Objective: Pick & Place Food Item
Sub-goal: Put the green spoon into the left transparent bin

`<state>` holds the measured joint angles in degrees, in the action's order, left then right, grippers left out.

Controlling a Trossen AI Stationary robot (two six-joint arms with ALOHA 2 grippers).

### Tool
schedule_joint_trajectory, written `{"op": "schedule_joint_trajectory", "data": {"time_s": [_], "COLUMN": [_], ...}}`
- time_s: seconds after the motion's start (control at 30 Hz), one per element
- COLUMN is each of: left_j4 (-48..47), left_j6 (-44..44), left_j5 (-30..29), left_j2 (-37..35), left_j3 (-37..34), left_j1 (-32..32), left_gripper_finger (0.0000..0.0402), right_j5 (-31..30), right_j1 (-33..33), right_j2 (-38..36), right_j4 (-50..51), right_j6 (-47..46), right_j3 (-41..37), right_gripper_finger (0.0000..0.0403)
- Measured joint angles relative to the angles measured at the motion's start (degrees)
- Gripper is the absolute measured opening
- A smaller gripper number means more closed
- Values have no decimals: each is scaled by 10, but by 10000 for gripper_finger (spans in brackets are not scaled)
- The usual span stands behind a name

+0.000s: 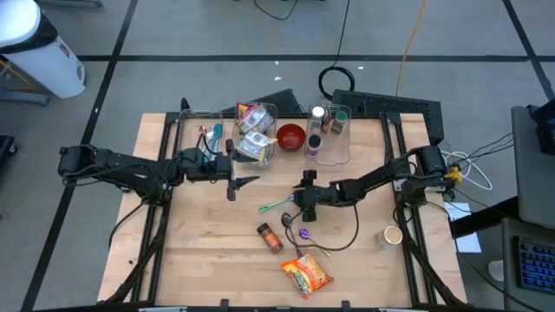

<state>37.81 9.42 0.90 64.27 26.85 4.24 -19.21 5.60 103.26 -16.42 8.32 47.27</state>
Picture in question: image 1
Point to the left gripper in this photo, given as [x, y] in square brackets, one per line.
[208, 167]

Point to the iridescent rainbow spoon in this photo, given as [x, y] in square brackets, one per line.
[202, 129]

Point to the dark brown snack pack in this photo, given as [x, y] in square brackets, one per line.
[328, 121]

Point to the orange label spice jar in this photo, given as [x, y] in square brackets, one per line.
[271, 238]

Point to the black device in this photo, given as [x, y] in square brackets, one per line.
[547, 130]

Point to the clear plastic bin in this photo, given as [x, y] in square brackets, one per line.
[342, 149]
[273, 147]
[186, 130]

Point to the green toothbrush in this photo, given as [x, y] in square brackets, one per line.
[273, 206]

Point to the green oregano spice jar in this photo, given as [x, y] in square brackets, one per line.
[341, 117]

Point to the black triangular panel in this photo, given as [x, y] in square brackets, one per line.
[277, 102]

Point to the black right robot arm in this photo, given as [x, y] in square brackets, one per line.
[381, 173]

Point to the grey desk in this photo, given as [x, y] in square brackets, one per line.
[520, 229]

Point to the silver metal spoon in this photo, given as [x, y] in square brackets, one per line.
[209, 138]

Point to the black computer keyboard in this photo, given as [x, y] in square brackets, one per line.
[537, 264]

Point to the grey flat panel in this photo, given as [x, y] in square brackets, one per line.
[533, 173]

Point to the white trash can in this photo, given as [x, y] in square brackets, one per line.
[39, 65]

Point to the black perforated panel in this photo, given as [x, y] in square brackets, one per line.
[390, 104]

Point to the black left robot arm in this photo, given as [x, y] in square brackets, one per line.
[121, 169]

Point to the red and black bowl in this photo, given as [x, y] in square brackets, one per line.
[291, 138]

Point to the orange chicken ramen pack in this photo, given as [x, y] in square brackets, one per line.
[305, 275]

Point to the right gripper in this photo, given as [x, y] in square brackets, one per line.
[318, 197]

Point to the black aluminium table frame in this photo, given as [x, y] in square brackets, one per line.
[414, 277]

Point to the silver aluminium bracket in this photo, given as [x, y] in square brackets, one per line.
[398, 185]

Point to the tan lidded can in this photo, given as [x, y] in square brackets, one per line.
[392, 235]

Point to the white paper sheet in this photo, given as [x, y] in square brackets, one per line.
[468, 242]

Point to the black table edge bracket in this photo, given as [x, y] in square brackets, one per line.
[345, 304]
[224, 303]

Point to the white cap bagel seasoning jar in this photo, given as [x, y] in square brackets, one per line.
[318, 112]

